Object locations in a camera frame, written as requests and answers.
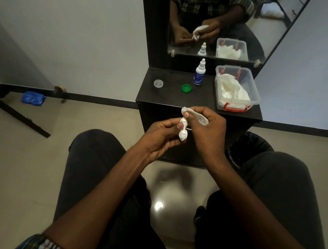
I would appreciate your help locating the clear plastic box red latches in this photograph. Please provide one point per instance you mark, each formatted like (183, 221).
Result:
(252, 100)

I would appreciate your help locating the person's right thumb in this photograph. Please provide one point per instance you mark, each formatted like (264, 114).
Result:
(190, 120)

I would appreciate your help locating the beige door stopper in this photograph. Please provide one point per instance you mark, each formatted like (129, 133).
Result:
(60, 89)

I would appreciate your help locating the black dressing table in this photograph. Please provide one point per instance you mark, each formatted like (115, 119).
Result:
(166, 102)

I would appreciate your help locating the green round cap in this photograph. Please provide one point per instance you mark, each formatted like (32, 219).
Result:
(186, 88)

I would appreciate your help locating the person's left hand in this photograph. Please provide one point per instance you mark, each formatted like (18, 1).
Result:
(156, 139)

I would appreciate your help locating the wall mirror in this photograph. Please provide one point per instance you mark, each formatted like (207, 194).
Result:
(256, 33)

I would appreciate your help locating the blue plastic packet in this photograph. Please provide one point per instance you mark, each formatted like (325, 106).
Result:
(32, 98)

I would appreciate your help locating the person's right hand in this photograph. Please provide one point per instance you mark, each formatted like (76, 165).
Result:
(208, 136)

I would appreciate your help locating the clear round cap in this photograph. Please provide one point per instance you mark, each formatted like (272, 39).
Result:
(158, 83)

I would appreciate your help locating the person's left forearm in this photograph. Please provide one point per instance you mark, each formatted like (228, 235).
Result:
(102, 195)

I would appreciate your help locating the person's right forearm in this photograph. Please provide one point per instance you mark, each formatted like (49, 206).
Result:
(246, 200)

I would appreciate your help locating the person's right leg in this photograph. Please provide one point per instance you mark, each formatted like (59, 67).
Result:
(281, 189)

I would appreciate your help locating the person's leg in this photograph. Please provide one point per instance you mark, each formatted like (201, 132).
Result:
(281, 189)
(89, 164)

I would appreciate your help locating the white tissues pile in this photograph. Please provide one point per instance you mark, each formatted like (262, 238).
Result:
(234, 88)

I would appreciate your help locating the black plastic bag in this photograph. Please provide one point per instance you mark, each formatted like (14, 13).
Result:
(249, 146)

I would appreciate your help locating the plaid shirt sleeve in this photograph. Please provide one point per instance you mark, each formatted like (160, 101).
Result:
(38, 242)

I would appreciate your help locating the white contact lens case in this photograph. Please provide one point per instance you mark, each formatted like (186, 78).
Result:
(183, 132)

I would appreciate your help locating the white blue dropper bottle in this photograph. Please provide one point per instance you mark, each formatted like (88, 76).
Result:
(199, 75)

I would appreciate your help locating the person's left thumb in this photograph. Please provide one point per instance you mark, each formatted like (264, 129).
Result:
(178, 129)

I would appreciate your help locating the white tissue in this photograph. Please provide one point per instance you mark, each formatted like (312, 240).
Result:
(199, 117)

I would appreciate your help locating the person's left leg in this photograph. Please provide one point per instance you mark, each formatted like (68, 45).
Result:
(89, 164)

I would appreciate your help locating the black furniture frame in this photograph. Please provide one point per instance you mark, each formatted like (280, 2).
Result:
(23, 116)

